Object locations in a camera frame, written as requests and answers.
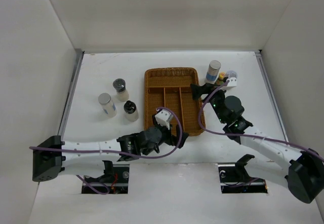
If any left silver-lid salt shaker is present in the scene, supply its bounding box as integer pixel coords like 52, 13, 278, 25
98, 93, 117, 118

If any far red-label spice jar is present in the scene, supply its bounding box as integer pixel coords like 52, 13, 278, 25
225, 70, 238, 79

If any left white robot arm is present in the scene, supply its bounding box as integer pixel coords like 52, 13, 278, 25
30, 110, 189, 183

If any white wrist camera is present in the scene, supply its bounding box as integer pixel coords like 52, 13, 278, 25
224, 77, 237, 90
154, 109, 173, 129

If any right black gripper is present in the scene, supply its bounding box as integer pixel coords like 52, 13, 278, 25
190, 83, 228, 124

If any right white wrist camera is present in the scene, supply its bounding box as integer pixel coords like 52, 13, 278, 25
224, 77, 237, 90

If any yellow-cap red sauce bottle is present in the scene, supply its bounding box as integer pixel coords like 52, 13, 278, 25
215, 72, 226, 86

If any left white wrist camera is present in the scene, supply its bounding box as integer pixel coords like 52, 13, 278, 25
154, 109, 173, 129

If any brown wicker tray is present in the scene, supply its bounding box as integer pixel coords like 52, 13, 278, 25
144, 67, 203, 136

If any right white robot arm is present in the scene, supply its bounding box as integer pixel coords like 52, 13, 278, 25
190, 83, 323, 204

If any right silver-lid salt shaker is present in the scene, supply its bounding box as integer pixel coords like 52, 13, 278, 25
205, 60, 221, 84

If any clear-lid white spice jar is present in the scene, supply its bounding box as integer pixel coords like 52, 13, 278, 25
113, 78, 129, 102

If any silver-lid salt shaker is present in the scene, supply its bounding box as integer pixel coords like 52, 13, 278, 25
98, 93, 117, 118
205, 60, 221, 84

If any black-cap white spice jar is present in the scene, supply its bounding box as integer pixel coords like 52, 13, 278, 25
124, 100, 139, 122

